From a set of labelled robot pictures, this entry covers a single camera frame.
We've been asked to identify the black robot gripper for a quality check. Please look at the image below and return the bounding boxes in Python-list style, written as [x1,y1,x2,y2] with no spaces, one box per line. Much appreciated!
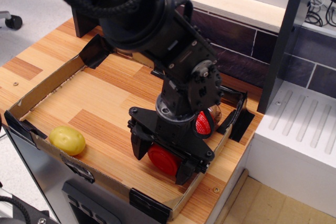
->
[128,95,215,185]

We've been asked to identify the red-capped basil spice bottle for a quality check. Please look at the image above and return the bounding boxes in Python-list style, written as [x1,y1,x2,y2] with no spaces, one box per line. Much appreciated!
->
[148,105,222,176]

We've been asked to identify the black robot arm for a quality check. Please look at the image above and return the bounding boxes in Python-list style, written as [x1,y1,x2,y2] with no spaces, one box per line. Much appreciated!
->
[64,0,223,185]

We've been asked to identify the taped cardboard fence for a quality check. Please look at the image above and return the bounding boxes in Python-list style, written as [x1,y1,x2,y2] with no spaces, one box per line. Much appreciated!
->
[1,26,263,223]

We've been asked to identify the black oven control panel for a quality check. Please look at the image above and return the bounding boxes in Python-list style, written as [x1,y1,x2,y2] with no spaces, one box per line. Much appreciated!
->
[61,180,132,224]

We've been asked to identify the yellow toy potato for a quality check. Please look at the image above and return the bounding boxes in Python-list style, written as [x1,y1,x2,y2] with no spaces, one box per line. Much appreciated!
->
[49,126,86,156]

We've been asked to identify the white sink drainboard unit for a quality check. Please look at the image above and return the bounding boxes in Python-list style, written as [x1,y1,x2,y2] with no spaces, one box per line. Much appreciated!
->
[246,82,335,216]

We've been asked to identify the black office chair caster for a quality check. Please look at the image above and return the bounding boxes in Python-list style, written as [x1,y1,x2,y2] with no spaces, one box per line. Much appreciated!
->
[1,11,23,30]

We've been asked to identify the dark left cabinet post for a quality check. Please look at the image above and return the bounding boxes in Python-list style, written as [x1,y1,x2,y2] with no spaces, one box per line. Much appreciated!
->
[71,7,103,38]

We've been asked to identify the tangled black cables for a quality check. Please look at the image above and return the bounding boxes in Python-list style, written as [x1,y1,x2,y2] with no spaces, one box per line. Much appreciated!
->
[304,0,336,28]

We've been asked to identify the dark grey upright post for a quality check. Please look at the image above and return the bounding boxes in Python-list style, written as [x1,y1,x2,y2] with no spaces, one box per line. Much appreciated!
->
[257,0,307,114]

